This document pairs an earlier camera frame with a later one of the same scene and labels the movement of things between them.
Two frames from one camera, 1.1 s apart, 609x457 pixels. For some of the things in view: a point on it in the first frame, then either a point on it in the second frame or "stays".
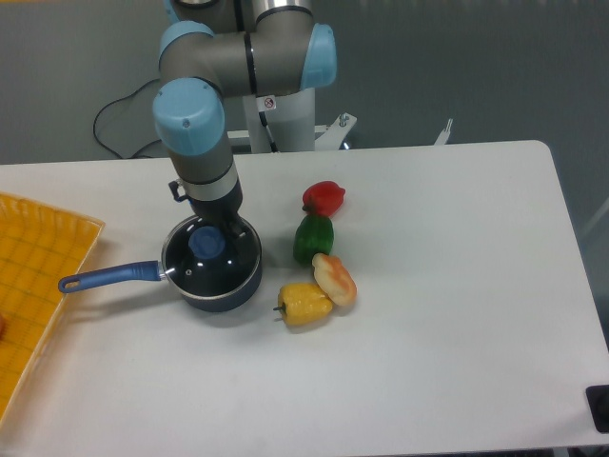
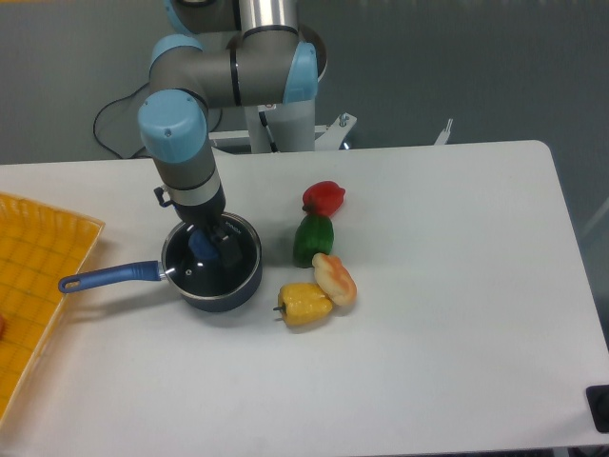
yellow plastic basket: (40, 245) stays
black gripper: (225, 209) -> (206, 218)
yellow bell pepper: (303, 304) stays
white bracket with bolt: (442, 138) stays
